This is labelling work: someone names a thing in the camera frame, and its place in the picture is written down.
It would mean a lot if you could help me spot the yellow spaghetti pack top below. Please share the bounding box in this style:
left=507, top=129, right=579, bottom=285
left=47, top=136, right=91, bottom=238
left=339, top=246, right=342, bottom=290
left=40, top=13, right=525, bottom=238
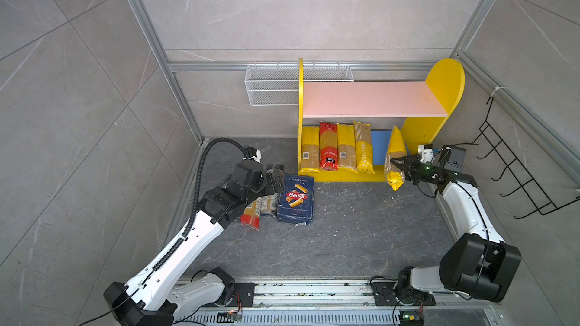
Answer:
left=299, top=127, right=320, bottom=175

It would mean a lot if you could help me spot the yellow spaghetti pack white lettering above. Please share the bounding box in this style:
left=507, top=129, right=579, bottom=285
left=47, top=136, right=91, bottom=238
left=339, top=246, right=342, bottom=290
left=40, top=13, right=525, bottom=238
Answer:
left=353, top=122, right=375, bottom=174

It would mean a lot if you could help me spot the yellow spaghetti pack barcode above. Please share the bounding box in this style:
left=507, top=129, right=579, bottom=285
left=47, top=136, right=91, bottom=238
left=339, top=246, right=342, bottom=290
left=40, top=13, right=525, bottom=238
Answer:
left=337, top=124, right=357, bottom=173

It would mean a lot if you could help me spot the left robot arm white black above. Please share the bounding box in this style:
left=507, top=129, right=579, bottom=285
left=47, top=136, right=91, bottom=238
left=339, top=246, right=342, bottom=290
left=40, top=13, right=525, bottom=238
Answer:
left=104, top=159, right=284, bottom=325

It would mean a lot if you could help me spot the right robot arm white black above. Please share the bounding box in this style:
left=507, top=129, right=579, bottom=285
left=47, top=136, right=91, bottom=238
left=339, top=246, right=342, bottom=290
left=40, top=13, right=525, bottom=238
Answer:
left=385, top=145, right=522, bottom=305

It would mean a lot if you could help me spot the blue Barilla pasta bag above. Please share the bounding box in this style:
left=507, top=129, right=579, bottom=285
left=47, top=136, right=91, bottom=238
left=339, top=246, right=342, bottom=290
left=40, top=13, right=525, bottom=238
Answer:
left=276, top=174, right=315, bottom=225

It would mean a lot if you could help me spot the yellow pink blue shelf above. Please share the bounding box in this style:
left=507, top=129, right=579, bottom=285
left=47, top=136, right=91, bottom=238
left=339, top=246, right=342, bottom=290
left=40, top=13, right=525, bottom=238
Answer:
left=298, top=58, right=465, bottom=154

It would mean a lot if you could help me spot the dark label spaghetti pack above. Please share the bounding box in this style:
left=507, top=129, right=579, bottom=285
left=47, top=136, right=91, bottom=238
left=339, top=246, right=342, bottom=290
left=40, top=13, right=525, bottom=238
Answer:
left=261, top=193, right=279, bottom=217

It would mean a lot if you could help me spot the red blue spaghetti pack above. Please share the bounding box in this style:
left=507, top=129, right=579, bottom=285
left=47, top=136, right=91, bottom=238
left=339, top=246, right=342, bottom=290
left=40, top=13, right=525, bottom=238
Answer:
left=240, top=198, right=262, bottom=230

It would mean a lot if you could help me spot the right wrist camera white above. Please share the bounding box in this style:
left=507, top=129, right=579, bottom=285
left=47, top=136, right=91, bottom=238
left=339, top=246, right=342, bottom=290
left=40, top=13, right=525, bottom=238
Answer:
left=418, top=144, right=435, bottom=164

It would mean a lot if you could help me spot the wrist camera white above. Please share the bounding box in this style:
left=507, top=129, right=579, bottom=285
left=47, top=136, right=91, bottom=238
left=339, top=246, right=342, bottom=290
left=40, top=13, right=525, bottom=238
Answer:
left=245, top=146, right=262, bottom=163
left=418, top=144, right=435, bottom=164

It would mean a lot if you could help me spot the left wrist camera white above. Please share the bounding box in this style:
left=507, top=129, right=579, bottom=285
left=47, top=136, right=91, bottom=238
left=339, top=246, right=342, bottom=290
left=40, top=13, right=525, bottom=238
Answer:
left=245, top=146, right=262, bottom=163

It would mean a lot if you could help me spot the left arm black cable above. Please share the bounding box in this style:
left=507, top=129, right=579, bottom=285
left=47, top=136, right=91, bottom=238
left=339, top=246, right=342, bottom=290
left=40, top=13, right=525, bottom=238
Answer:
left=90, top=137, right=255, bottom=322

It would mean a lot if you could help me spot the white wire mesh basket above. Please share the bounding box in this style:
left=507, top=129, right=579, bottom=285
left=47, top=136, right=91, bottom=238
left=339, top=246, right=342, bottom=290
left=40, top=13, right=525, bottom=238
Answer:
left=245, top=63, right=354, bottom=107

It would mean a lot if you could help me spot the black wire hook rack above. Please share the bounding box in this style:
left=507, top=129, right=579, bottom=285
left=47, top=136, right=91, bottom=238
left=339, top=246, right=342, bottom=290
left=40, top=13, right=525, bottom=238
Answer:
left=468, top=97, right=579, bottom=220

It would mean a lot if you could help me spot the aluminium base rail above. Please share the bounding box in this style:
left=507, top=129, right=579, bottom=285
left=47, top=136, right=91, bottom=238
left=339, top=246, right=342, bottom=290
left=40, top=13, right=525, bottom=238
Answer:
left=174, top=278, right=510, bottom=325

